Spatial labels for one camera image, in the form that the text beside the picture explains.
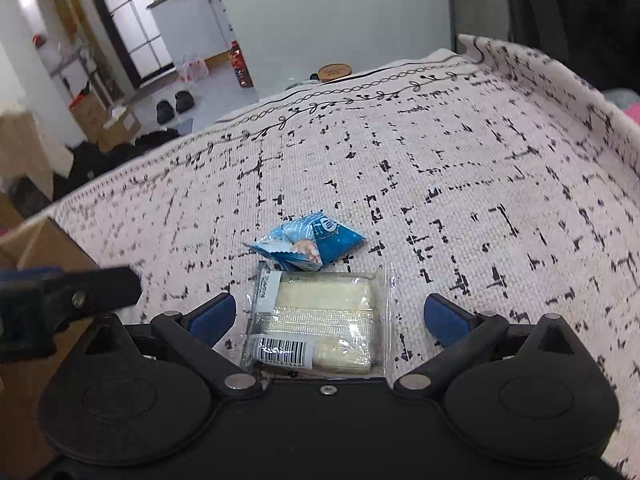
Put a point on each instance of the closed cardboard box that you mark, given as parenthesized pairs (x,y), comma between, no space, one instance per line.
(117,127)

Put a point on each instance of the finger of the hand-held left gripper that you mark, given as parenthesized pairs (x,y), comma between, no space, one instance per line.
(100,287)
(25,320)

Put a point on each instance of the red bottle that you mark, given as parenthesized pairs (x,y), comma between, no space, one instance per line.
(239,62)

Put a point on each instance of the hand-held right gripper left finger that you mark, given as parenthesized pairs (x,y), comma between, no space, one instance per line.
(215,317)

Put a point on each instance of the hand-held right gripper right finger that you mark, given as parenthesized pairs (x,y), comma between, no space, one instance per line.
(445,322)

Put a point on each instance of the black slipper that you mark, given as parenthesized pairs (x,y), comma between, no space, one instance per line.
(164,111)
(183,101)

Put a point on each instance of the pink soft item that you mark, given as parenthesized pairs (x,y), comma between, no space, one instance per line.
(625,102)

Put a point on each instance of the blue snack packet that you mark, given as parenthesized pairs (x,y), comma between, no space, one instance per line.
(310,240)

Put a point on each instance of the clear packet with white cake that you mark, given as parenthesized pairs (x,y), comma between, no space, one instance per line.
(315,325)

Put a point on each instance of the black hanging coat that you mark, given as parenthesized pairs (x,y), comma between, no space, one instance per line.
(565,10)

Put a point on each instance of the pink plastic bag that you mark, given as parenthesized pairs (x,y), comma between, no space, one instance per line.
(192,67)

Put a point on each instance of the brown clay pot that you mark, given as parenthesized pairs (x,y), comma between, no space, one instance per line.
(335,71)

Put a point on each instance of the cluttered white shelf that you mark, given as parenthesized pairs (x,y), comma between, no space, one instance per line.
(67,60)

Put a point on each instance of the black clothes pile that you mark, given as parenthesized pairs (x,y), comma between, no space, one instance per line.
(125,146)

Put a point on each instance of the white cabinet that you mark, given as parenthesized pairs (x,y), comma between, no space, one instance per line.
(200,20)

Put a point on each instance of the black framed glass door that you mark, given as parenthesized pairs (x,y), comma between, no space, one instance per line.
(125,15)

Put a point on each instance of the small cardboard box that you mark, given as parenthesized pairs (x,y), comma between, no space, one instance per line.
(89,112)

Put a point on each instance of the white black-patterned blanket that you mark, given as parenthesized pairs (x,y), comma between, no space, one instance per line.
(400,160)

